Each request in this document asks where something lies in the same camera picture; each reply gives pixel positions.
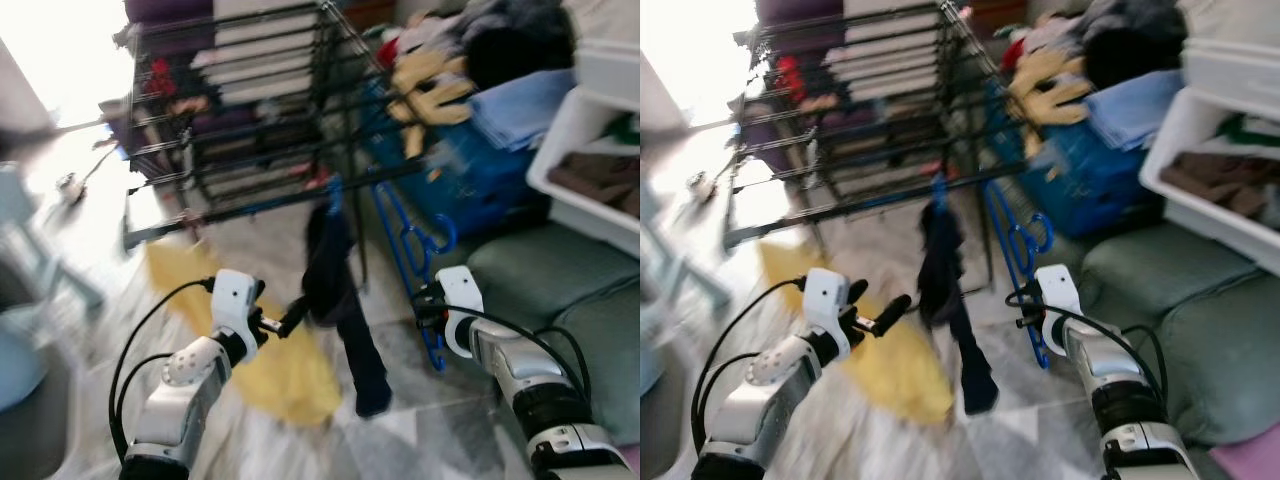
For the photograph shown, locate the navy garment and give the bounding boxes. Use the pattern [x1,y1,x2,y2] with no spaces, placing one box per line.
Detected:
[918,200,999,416]
[303,205,394,419]

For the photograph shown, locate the yellow shirt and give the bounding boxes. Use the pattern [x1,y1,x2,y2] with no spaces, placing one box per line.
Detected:
[757,240,954,427]
[145,240,343,427]

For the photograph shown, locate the black metal drying rack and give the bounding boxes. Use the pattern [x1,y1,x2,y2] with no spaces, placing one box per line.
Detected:
[100,0,441,291]
[722,0,1013,251]

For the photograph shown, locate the green sofa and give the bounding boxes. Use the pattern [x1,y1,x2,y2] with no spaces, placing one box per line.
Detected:
[1075,222,1280,448]
[466,222,641,448]

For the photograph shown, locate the blue suitcase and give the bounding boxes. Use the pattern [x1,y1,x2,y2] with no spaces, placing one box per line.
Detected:
[985,95,1161,238]
[365,95,538,238]

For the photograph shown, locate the brown clothes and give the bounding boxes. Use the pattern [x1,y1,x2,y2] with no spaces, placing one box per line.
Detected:
[1160,150,1273,217]
[548,150,641,217]

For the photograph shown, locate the white storage bin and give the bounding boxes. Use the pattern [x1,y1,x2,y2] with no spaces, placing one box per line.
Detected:
[526,40,641,259]
[1140,40,1280,277]

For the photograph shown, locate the mustard yellow garment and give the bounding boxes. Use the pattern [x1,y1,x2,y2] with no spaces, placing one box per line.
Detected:
[388,52,477,157]
[1005,50,1094,157]

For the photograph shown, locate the light blue folded cloth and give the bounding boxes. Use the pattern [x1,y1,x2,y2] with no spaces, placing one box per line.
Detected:
[468,68,577,152]
[1082,68,1187,152]

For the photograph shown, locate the black garment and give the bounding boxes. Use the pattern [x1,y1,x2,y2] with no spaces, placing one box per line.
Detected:
[455,0,577,91]
[1078,0,1191,91]

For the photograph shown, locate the purple armchair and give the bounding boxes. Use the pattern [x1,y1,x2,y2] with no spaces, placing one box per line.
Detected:
[745,0,846,151]
[103,0,217,153]

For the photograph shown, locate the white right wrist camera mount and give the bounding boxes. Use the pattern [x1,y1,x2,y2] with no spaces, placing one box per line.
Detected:
[1032,263,1084,357]
[436,265,487,359]

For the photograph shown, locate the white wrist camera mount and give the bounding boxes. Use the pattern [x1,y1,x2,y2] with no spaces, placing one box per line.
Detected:
[436,265,487,359]
[1032,263,1084,357]
[802,267,853,341]
[208,270,264,348]

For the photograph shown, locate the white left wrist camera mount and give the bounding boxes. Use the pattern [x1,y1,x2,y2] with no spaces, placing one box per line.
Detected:
[208,270,264,348]
[802,267,853,341]

